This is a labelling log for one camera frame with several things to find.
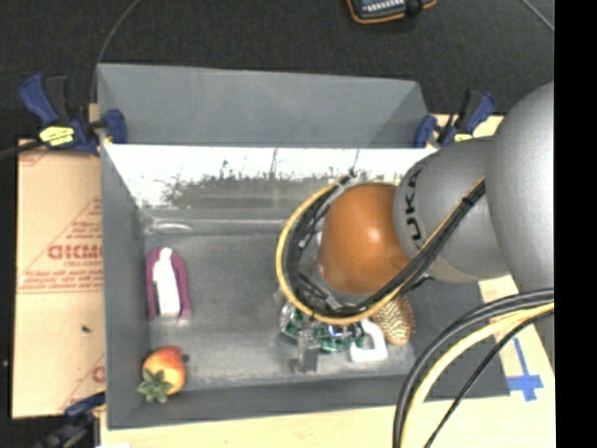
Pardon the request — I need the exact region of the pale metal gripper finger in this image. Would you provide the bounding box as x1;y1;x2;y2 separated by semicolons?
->
304;332;323;372
289;332;307;373

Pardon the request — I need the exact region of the grey metal bin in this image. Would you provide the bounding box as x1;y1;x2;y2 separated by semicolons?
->
95;63;510;428

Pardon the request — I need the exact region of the red and yellow toy strawberry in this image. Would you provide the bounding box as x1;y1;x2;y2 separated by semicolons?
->
136;344;188;405

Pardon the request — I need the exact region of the purple and white brush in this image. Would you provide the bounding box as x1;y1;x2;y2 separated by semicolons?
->
145;245;194;322

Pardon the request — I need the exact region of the brown cardboard board red print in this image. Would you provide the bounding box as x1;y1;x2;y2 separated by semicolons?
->
10;141;109;420

